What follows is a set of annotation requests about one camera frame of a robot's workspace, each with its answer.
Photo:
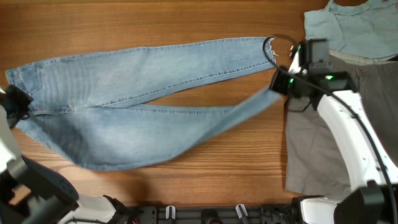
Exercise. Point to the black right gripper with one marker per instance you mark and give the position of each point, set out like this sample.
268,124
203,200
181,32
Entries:
277,83

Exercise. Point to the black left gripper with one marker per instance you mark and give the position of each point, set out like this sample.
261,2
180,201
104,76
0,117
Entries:
23,99

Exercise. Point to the light blue denim jeans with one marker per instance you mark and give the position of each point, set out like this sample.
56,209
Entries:
96,109

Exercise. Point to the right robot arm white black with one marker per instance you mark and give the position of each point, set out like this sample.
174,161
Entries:
372,174

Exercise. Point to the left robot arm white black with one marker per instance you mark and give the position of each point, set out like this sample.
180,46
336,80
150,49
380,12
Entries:
34,194

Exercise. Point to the grey shorts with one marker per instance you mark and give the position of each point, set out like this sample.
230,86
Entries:
315,165

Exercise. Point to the light teal shirt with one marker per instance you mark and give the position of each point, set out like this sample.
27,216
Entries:
367,30

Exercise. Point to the black mounting rail base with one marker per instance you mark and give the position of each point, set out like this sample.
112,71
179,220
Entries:
238,214

